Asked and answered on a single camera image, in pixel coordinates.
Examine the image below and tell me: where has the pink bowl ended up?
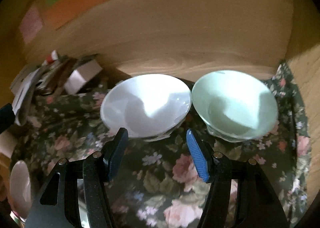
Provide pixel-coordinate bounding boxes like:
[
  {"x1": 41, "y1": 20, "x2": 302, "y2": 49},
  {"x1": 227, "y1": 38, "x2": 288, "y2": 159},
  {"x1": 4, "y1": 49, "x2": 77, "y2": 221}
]
[{"x1": 10, "y1": 160, "x2": 33, "y2": 219}]

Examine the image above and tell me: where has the pink sticky note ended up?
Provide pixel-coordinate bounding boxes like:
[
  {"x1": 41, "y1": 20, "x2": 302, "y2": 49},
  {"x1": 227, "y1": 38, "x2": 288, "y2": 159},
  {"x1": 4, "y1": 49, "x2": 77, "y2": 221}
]
[{"x1": 19, "y1": 6, "x2": 43, "y2": 44}]

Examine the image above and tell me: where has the small white box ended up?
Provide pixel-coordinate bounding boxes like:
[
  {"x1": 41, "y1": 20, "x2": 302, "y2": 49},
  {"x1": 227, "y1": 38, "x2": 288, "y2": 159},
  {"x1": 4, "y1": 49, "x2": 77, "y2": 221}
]
[{"x1": 64, "y1": 59, "x2": 103, "y2": 95}]

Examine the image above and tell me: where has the red white tube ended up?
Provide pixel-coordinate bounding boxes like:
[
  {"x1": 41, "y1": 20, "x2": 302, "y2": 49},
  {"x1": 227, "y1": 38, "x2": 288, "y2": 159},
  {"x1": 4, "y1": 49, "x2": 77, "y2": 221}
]
[{"x1": 42, "y1": 50, "x2": 60, "y2": 66}]

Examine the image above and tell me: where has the stack of books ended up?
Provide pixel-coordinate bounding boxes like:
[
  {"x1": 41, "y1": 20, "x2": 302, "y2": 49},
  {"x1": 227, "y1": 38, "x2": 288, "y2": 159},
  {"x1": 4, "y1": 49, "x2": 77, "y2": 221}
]
[{"x1": 35, "y1": 55, "x2": 97, "y2": 95}]

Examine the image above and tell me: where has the white bowl with black spots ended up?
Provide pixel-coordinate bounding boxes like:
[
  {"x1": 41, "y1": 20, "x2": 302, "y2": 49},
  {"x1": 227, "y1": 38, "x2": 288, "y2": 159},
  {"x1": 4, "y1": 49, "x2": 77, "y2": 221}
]
[{"x1": 100, "y1": 74, "x2": 191, "y2": 142}]

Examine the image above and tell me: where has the stack of white papers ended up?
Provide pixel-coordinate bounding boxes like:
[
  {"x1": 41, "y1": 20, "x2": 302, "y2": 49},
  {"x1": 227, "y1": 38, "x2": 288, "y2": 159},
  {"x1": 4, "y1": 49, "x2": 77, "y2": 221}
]
[{"x1": 10, "y1": 65, "x2": 48, "y2": 126}]

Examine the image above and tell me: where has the dark floral cloth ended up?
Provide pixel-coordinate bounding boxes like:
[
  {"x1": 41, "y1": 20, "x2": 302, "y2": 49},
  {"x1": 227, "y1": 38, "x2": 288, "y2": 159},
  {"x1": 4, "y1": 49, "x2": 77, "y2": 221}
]
[{"x1": 11, "y1": 62, "x2": 311, "y2": 227}]

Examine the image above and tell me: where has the mint green bowl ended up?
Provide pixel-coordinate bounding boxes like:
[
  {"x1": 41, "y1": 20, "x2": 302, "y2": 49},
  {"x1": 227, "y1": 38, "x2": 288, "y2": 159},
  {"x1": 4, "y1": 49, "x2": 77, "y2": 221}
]
[{"x1": 191, "y1": 70, "x2": 278, "y2": 143}]

